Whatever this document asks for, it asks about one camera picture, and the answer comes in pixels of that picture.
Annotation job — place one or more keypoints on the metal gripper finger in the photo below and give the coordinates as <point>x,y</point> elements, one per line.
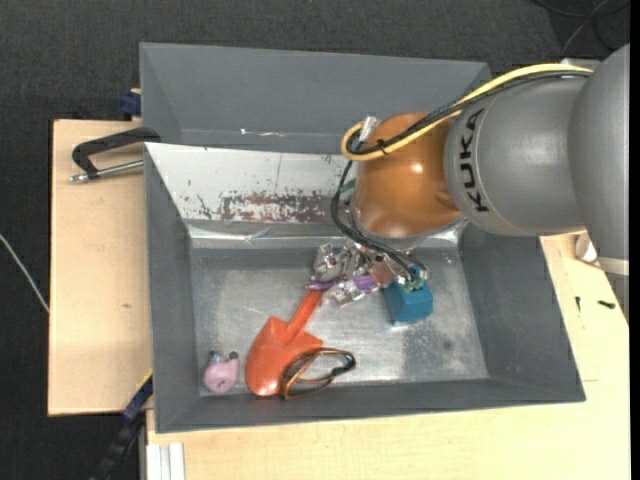
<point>331,262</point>
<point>345,295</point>

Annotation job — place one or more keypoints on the blue box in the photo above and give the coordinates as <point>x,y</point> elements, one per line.
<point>410,305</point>

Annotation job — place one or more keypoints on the brown sunglasses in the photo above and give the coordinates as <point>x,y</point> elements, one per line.
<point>345,363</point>

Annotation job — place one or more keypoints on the pink toy animal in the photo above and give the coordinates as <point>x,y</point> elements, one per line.
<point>219,375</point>

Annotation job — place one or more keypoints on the grey metal bin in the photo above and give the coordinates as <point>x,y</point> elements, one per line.
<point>235,93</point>

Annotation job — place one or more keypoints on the pale brown flat board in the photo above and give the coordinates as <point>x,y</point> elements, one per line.
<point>95,268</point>

